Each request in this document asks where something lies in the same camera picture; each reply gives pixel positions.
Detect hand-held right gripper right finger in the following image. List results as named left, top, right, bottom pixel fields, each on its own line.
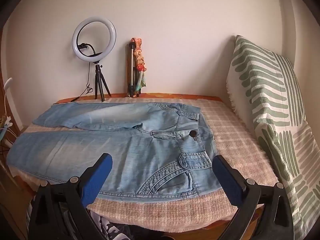
left=212, top=154, right=294, bottom=240

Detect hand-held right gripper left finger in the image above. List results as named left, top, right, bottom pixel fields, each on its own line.
left=29, top=152, right=113, bottom=240

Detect light blue denim pants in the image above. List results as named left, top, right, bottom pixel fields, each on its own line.
left=5, top=102, right=222, bottom=202

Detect beige checked blanket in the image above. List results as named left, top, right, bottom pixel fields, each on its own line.
left=10, top=97, right=279, bottom=230

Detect person's zebra patterned clothing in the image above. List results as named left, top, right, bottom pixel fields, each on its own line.
left=90, top=210, right=163, bottom=240

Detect green and white patterned pillow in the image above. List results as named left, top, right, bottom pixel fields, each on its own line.
left=226, top=35, right=320, bottom=240

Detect small black tripod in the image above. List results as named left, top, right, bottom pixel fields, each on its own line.
left=94, top=62, right=112, bottom=102

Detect orange bed sheet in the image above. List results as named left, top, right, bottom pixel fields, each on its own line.
left=54, top=92, right=223, bottom=104

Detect folded silver tripod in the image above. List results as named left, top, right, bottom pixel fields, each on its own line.
left=127, top=42, right=142, bottom=97

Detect folded tripod with colourful cloth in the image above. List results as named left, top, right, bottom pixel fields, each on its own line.
left=130, top=37, right=148, bottom=96

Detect white clip lamp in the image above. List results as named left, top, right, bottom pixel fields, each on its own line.
left=1, top=77, right=13, bottom=130

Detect white ring light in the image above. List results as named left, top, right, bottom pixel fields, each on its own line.
left=72, top=17, right=117, bottom=63

